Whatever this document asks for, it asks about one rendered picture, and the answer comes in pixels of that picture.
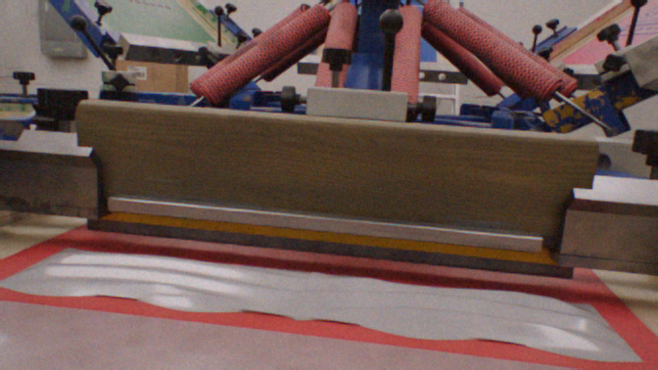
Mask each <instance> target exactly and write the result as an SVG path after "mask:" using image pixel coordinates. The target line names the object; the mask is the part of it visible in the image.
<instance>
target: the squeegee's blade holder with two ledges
mask: <svg viewBox="0 0 658 370"><path fill-rule="evenodd" d="M108 204H109V211H114V212H124V213H135V214H146V215H155V216H166V217H176V218H187V219H197V220H207V221H217V222H228V223H238V224H249V225H258V226H269V227H279V228H290V229H300V230H310V231H320V232H330V233H341V234H352V235H361V236H371V237H382V238H393V239H403V240H412V241H423V242H434V243H435V244H444V245H454V246H464V247H475V248H485V249H496V250H506V251H515V252H527V253H540V252H541V243H542V237H541V236H540V235H539V233H538V232H528V231H516V230H505V229H495V228H484V227H473V226H463V225H451V224H441V223H431V222H419V221H408V220H397V219H388V218H376V217H365V216H355V215H344V214H333V213H323V212H312V211H301V210H291V209H280V208H260V207H249V206H237V205H227V204H217V203H206V202H194V200H187V201H184V199H174V198H162V197H152V196H141V195H129V194H120V193H116V194H114V195H111V196H109V198H108Z"/></svg>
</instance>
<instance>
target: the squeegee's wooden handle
mask: <svg viewBox="0 0 658 370"><path fill-rule="evenodd" d="M75 117H76V147H87V148H93V149H94V151H95V152H96V154H97V155H98V157H99V158H100V161H101V162H102V171H103V206H108V205H109V204H108V198H109V196H111V195H114V194H116V193H120V194H129V195H141V196H152V197H162V198H174V199H184V201H187V200H194V202H206V203H217V204H227V205H237V206H249V207H260V208H280V209H291V210H301V211H312V212H323V213H333V214H344V215H355V216H365V217H376V218H388V219H397V220H408V221H419V222H431V223H441V224H451V225H463V226H473V227H484V228H495V229H505V230H516V231H528V232H538V233H539V235H540V236H541V237H542V243H541V247H542V248H548V249H556V248H557V241H558V235H559V228H560V221H561V215H562V209H563V204H564V202H565V200H566V199H567V197H568V195H569V193H570V191H572V190H573V189H574V188H579V189H590V190H593V186H594V180H595V174H596V169H597V164H598V157H599V146H598V143H597V140H596V138H593V137H588V136H585V135H572V134H557V133H542V132H530V131H515V130H502V129H487V128H474V127H461V126H446V125H434V124H419V123H405V122H392V121H378V120H365V119H351V118H337V117H324V116H298V115H283V114H270V113H257V112H242V110H228V109H216V108H201V107H188V106H174V105H160V104H147V103H132V102H120V101H105V100H84V101H82V102H79V103H78V106H77V109H76V113H75Z"/></svg>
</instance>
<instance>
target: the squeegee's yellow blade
mask: <svg viewBox="0 0 658 370"><path fill-rule="evenodd" d="M100 219H107V220H116V221H126V222H137V223H147V224H157V225H167V226H177V227H187V228H197V229H208V230H217V231H227V232H238V233H249V234H259V235H268V236H278V237H288V238H299V239H309V240H318V241H328V242H339V243H349V244H359V245H368V246H378V248H389V249H399V250H409V251H418V252H429V253H439V254H460V255H470V256H479V257H490V258H500V259H510V260H521V261H530V262H540V263H551V264H557V263H556V262H555V261H554V260H553V259H552V258H551V257H550V249H548V248H541V249H540V253H527V252H515V251H506V250H496V249H485V248H475V247H464V246H454V245H444V244H435V243H434V242H423V241H412V240H403V239H393V238H382V237H371V236H361V235H352V234H341V233H330V232H320V231H310V230H300V229H290V228H279V227H269V226H258V225H249V224H238V223H228V222H217V221H207V220H197V219H187V218H176V217H166V216H155V215H146V214H135V213H124V212H114V211H113V213H112V214H109V215H107V216H104V217H102V218H100Z"/></svg>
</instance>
